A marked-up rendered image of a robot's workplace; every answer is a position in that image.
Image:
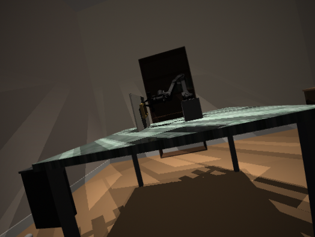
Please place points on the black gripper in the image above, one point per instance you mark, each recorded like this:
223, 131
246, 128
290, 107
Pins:
152, 101

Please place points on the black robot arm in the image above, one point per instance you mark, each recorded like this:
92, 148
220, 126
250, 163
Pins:
163, 96

